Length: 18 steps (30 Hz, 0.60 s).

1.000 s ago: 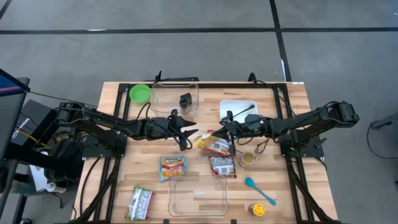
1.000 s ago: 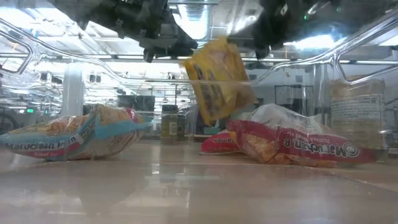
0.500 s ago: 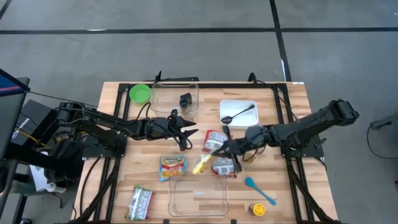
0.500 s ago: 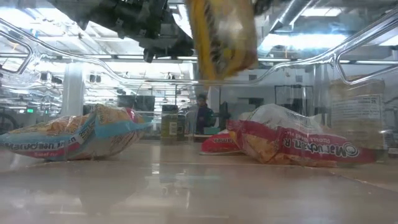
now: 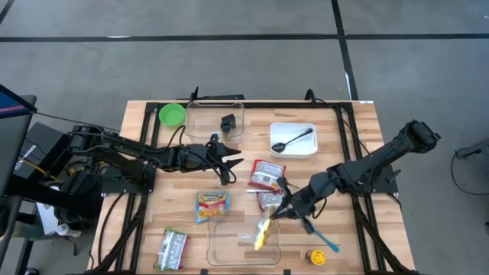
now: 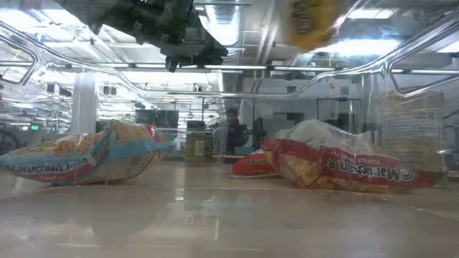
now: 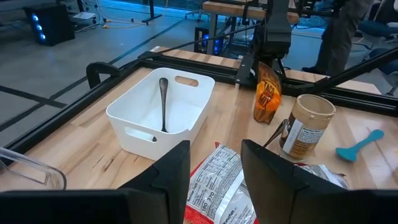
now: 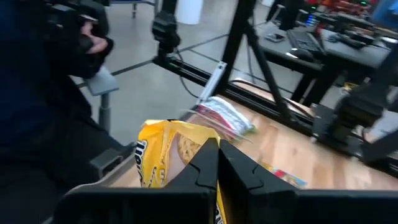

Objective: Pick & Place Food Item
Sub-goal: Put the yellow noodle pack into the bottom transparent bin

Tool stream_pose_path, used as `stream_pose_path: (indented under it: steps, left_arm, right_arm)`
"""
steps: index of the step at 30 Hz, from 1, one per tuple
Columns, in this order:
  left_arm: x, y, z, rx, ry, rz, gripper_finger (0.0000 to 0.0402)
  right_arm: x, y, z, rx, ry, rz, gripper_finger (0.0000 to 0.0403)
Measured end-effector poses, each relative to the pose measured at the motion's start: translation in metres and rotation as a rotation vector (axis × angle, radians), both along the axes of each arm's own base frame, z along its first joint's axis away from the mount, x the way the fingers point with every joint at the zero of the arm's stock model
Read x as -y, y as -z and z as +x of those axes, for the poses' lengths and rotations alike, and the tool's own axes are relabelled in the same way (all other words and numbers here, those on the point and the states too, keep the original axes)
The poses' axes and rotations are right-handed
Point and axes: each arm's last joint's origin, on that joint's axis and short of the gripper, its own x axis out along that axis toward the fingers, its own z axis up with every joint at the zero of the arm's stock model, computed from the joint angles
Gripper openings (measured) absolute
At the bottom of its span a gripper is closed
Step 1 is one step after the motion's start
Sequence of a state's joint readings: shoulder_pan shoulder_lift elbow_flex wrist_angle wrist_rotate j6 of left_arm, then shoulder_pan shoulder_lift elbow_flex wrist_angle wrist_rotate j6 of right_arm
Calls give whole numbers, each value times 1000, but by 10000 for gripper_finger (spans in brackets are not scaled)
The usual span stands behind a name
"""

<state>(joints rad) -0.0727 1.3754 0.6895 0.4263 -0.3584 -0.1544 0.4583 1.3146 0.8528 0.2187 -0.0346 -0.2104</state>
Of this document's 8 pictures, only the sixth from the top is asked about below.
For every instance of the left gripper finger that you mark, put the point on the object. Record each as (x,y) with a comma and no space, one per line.
(183,61)
(213,48)

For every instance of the black-lid spice jar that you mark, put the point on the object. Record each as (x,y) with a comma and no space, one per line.
(195,143)

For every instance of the small black box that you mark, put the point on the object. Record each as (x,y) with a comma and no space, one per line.
(210,147)

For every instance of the yellow ramen noodle packet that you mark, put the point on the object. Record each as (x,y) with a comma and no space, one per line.
(312,25)

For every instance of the blue ramen noodle packet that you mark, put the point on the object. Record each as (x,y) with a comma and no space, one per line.
(71,168)

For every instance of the person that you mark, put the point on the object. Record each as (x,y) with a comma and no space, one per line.
(235,132)

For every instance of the white pillar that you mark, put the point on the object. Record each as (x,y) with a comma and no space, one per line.
(84,107)

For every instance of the red ramen noodle packet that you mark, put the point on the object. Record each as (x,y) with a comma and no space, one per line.
(358,172)
(252,165)

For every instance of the clear plastic bin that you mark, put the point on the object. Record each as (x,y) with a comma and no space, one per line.
(229,229)

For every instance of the tan spice jar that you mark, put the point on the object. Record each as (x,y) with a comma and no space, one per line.
(412,143)

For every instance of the silver ventilation duct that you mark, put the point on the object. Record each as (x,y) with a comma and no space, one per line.
(224,25)

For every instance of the dark wall monitor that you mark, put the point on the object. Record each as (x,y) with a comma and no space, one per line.
(157,120)

